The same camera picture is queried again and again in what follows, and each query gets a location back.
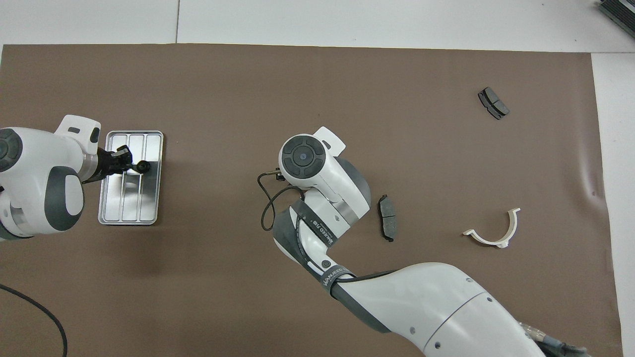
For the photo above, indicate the grey ridged device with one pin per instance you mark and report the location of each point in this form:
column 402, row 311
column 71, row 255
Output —
column 620, row 12

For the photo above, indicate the white curved plastic bracket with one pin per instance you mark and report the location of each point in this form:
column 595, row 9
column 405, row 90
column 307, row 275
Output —
column 502, row 243

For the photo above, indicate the silver metal tray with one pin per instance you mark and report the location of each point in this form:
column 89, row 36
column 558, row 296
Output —
column 131, row 208

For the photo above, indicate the large black bearing gear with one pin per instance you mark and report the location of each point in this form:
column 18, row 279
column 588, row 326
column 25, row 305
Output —
column 143, row 166

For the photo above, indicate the long grey brake pad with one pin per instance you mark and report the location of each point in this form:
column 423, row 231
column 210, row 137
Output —
column 389, row 220

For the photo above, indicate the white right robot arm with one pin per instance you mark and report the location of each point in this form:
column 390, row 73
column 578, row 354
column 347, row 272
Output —
column 446, row 307

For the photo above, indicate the short grey brake pad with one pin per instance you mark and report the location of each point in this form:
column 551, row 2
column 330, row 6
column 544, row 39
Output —
column 493, row 103

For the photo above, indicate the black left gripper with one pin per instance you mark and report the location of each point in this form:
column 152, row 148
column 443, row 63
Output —
column 105, row 163

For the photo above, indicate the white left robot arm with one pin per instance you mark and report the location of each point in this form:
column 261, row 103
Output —
column 39, row 163

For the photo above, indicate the brown paper table mat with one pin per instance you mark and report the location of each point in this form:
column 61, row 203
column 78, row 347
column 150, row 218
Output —
column 297, row 99

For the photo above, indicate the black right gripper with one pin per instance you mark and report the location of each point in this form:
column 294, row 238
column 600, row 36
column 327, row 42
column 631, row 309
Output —
column 279, row 176

